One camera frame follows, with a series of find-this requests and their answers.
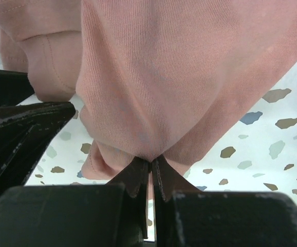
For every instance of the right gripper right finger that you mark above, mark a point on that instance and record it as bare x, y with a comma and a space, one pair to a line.
187, 216

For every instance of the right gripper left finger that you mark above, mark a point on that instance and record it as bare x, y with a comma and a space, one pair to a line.
113, 214

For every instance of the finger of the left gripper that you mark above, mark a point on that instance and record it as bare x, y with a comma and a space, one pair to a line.
25, 133
14, 88

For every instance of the pink t shirt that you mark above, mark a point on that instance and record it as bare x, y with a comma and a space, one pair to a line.
155, 77

